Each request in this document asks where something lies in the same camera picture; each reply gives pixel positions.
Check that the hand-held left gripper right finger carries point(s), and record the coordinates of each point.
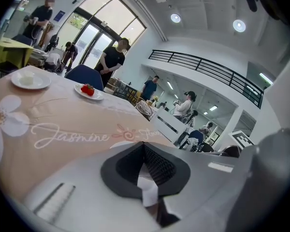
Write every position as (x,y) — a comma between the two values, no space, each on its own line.
(166,170)

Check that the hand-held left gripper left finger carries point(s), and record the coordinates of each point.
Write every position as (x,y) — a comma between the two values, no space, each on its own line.
(122,173)

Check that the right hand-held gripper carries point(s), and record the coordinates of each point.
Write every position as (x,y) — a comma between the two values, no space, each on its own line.
(241,139)

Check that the table with pink tablecloth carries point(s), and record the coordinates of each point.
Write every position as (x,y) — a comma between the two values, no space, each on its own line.
(75,120)

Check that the white cloth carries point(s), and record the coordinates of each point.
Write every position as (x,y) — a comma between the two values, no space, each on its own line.
(192,141)

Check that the dark blue chair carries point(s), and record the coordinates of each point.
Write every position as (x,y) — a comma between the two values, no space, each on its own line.
(195,134)
(84,76)

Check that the white wooden chair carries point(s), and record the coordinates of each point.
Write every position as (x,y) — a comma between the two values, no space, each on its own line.
(164,120)

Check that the long black railing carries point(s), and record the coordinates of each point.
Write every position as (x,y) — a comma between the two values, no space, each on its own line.
(200,64)

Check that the red strawberry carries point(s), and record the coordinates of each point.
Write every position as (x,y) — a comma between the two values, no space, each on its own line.
(90,91)
(84,89)

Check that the round ceiling light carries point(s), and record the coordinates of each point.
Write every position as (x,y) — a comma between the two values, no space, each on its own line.
(239,25)
(175,18)

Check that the white food block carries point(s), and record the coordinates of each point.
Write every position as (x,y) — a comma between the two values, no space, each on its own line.
(26,78)

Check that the large glass door window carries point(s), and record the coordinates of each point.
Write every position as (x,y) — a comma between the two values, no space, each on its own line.
(106,11)

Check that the table with yellow cloth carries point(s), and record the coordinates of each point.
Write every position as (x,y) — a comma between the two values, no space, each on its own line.
(12,49)

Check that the small white dish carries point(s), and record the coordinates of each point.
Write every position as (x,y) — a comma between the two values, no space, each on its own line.
(6,41)

